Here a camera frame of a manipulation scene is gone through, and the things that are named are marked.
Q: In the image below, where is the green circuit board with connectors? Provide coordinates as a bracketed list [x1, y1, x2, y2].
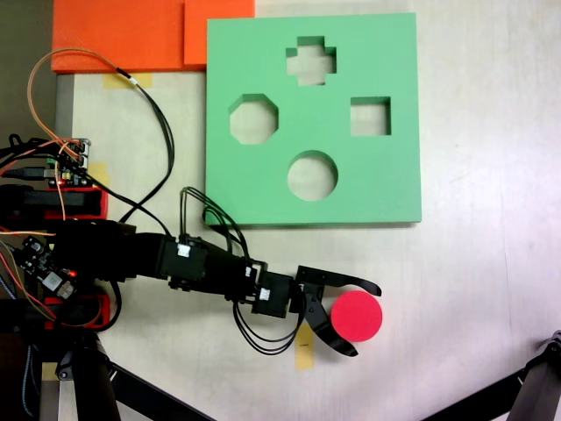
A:
[46, 138, 93, 189]

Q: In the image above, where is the large orange flat block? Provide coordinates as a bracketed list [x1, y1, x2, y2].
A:
[51, 0, 186, 74]

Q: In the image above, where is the yellow tape strip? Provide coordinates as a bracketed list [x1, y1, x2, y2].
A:
[103, 72, 153, 89]
[89, 161, 110, 189]
[295, 325, 316, 371]

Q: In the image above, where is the black circuit board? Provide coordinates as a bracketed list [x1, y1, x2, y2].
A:
[21, 235, 79, 302]

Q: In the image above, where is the black twin cable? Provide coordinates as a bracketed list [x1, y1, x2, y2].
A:
[116, 65, 175, 238]

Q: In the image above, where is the red table clamp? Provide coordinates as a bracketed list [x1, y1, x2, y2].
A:
[46, 186, 110, 219]
[43, 294, 110, 331]

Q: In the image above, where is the long black arm cable loop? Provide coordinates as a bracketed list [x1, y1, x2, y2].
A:
[179, 187, 252, 260]

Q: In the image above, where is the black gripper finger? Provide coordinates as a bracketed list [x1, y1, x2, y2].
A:
[302, 293, 359, 359]
[295, 265, 383, 297]

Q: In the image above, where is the red cylinder block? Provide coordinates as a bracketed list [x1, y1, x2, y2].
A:
[330, 289, 384, 344]

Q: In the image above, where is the short black arm cable loop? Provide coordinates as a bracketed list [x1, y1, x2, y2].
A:
[231, 302, 304, 355]

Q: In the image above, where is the green shape-hole board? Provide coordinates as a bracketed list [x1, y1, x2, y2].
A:
[204, 12, 423, 228]

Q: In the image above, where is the orange wire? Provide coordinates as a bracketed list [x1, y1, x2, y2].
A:
[26, 48, 132, 148]

